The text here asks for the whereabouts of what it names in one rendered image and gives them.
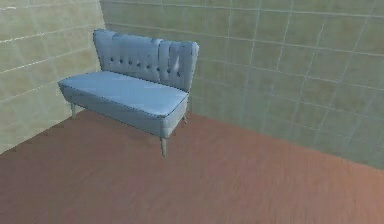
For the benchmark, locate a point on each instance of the blue tufted sofa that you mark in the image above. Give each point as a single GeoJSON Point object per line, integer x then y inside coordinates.
{"type": "Point", "coordinates": [126, 93]}

